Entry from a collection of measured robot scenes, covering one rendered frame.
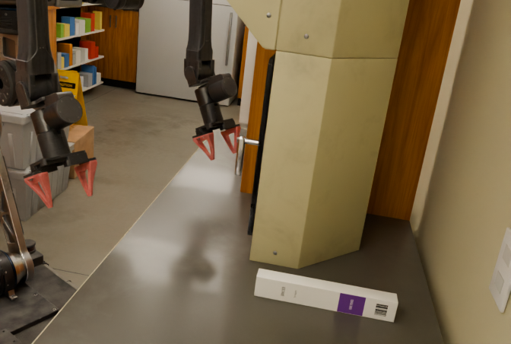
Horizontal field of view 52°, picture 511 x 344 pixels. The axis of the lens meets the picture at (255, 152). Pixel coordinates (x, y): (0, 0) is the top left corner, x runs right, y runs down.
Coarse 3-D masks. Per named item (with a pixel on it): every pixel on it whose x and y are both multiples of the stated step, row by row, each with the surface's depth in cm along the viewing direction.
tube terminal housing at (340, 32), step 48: (288, 0) 100; (336, 0) 99; (384, 0) 106; (288, 48) 103; (336, 48) 102; (384, 48) 110; (288, 96) 106; (336, 96) 107; (384, 96) 116; (288, 144) 109; (336, 144) 112; (288, 192) 112; (336, 192) 117; (288, 240) 116; (336, 240) 123
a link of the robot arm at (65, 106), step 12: (24, 84) 110; (24, 96) 110; (48, 96) 108; (60, 96) 107; (72, 96) 109; (24, 108) 112; (48, 108) 108; (60, 108) 106; (72, 108) 108; (48, 120) 108; (60, 120) 107; (72, 120) 108
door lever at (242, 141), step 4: (240, 136) 116; (236, 140) 116; (240, 140) 115; (244, 140) 115; (248, 140) 115; (252, 140) 115; (256, 140) 115; (240, 144) 116; (244, 144) 116; (252, 144) 115; (256, 144) 115; (240, 148) 116; (244, 148) 116; (236, 152) 117; (240, 152) 116; (236, 156) 117; (240, 156) 116; (236, 160) 117; (240, 160) 117; (236, 164) 117; (240, 164) 117; (236, 168) 117; (240, 168) 117; (236, 172) 118; (240, 172) 118
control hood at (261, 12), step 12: (228, 0) 102; (240, 0) 102; (252, 0) 101; (264, 0) 101; (276, 0) 101; (240, 12) 102; (252, 12) 102; (264, 12) 102; (276, 12) 101; (252, 24) 103; (264, 24) 102; (276, 24) 102; (264, 36) 103; (276, 36) 103
